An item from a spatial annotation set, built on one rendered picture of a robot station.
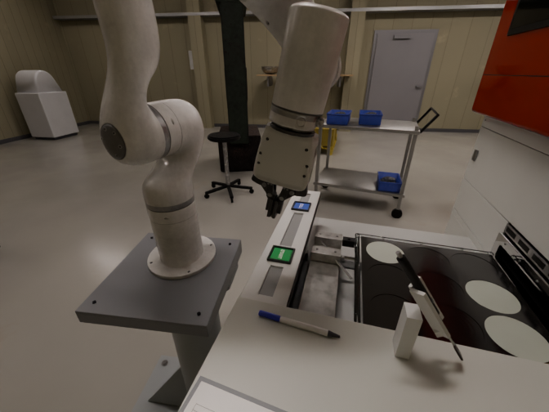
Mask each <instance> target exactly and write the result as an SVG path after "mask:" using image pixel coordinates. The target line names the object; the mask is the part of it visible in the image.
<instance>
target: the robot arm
mask: <svg viewBox="0 0 549 412"><path fill-rule="evenodd" d="M92 1H93V4H94V8H95V10H96V15H97V19H98V21H99V24H100V29H101V32H102V35H103V39H104V42H105V50H106V56H107V72H106V80H105V89H104V93H103V97H102V102H101V106H100V137H101V140H102V142H103V145H104V147H105V148H106V150H107V151H108V153H109V154H110V155H111V156H112V157H113V158H114V159H116V160H117V161H119V162H120V163H124V164H126V165H133V166H136V165H143V164H146V163H150V162H153V161H155V160H157V161H156V163H155V165H154V166H153V168H152V169H151V171H150V173H149V174H148V175H147V177H146V178H145V180H144V182H143V184H142V193H143V197H144V201H145V206H146V209H147V212H148V215H149V218H150V224H151V226H152V230H153V233H154V238H155V242H156V247H155V248H154V249H153V250H152V251H151V253H150V255H149V256H148V260H147V264H148V268H149V269H150V272H151V273H152V274H153V275H155V276H157V277H159V278H162V279H166V280H179V279H184V278H187V277H190V276H192V275H196V274H198V273H199V272H201V271H203V270H204V269H206V268H207V267H208V266H209V265H210V264H211V263H212V261H213V260H214V258H215V256H216V248H215V244H214V243H213V242H212V241H211V240H210V239H209V238H207V237H204V236H201V233H200V228H199V219H198V214H197V208H196V203H195V198H194V189H193V184H192V177H193V173H194V169H195V166H196V164H197V162H198V159H199V155H200V152H201V149H202V147H203V139H204V128H203V121H202V119H201V116H200V114H199V112H198V111H197V110H196V108H195V107H194V106H193V105H191V104H190V103H189V102H187V101H183V100H180V99H166V100H161V101H151V102H147V97H146V95H147V89H148V86H149V83H150V80H151V78H152V76H153V75H154V72H155V71H156V69H157V67H158V63H159V57H160V41H159V35H158V26H157V20H156V16H155V12H154V5H153V1H152V0H92ZM239 1H240V2H241V3H242V4H243V5H244V6H245V7H246V8H247V9H249V10H250V11H251V12H252V13H253V14H254V15H255V16H256V17H257V18H258V19H259V20H260V22H261V23H262V24H263V25H264V26H265V27H266V28H267V29H268V30H269V31H270V32H271V34H272V35H273V36H274V38H275V39H276V40H277V42H278V43H279V45H280V46H281V47H282V51H281V55H280V59H279V67H278V73H277V77H276V81H275V86H274V94H273V99H272V104H271V108H270V117H269V119H270V120H271V121H272V122H268V124H267V125H266V128H265V130H264V132H263V135H262V138H261V142H260V145H259V148H258V151H257V157H256V160H255V163H254V169H253V175H252V180H253V181H254V182H256V183H257V184H259V185H261V186H262V188H263V189H264V191H265V192H266V196H267V198H268V199H267V203H266V210H268V212H267V217H272V218H274V219H275V217H276V215H277V214H280V213H281V211H282V208H283V202H284V200H286V199H288V198H290V197H293V196H294V195H295V196H301V197H305V196H306V195H307V192H308V183H309V181H310V177H311V174H312V171H313V167H314V164H315V157H316V154H317V149H318V143H319V135H318V134H317V133H315V131H314V130H315V128H316V127H318V126H323V125H324V118H322V117H321V116H323V114H324V109H325V106H326V103H327V99H328V94H329V92H330V88H331V87H332V86H334V84H335V83H336V82H337V80H338V79H339V77H340V75H341V57H340V54H341V49H342V45H343V43H344V39H345V36H346V31H347V28H348V25H349V22H350V20H349V17H348V16H347V15H346V14H345V13H343V12H342V11H339V10H338V9H335V8H333V7H329V6H325V5H322V4H318V3H315V2H314V0H239ZM276 186H282V187H283V189H282V190H281V193H279V195H277V192H276Z"/></svg>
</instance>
